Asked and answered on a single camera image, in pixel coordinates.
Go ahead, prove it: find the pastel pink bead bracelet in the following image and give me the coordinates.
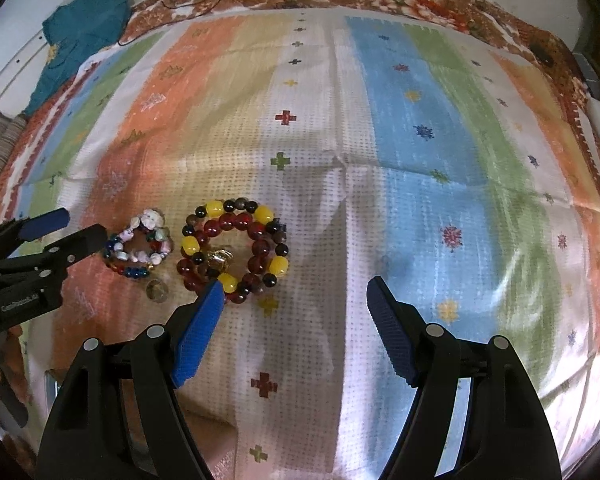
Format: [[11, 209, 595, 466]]
[[120, 209, 175, 267]]

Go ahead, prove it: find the blue glass bead bracelet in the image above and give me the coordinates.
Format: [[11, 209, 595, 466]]
[[104, 231, 155, 282]]

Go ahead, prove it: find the dark red bead bracelet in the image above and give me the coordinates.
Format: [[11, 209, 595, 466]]
[[176, 211, 272, 305]]

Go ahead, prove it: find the gold ring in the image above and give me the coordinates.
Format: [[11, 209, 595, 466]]
[[202, 247, 234, 272]]

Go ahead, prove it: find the yellow and black bead bracelet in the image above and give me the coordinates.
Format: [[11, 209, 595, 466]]
[[179, 200, 292, 296]]

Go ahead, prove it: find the brown striped cushion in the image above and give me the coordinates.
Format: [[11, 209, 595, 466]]
[[0, 109, 29, 207]]

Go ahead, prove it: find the white headboard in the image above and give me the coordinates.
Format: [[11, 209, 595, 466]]
[[0, 22, 51, 113]]

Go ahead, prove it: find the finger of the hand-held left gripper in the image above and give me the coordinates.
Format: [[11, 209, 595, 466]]
[[0, 209, 72, 267], [0, 223, 109, 288]]

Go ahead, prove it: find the brown bead bracelet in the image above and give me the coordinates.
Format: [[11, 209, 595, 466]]
[[189, 198, 288, 295]]

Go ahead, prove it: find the teal pillow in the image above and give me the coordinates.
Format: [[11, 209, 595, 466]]
[[22, 0, 132, 119]]

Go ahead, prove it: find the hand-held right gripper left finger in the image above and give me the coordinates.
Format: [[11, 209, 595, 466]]
[[39, 280, 226, 480]]

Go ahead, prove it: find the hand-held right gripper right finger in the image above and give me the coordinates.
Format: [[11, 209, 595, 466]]
[[366, 276, 563, 480]]

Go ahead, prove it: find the striped colourful cloth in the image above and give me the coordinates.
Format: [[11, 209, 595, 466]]
[[10, 7, 600, 480]]

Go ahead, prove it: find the long black cable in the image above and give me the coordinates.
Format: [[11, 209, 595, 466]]
[[116, 0, 243, 47]]

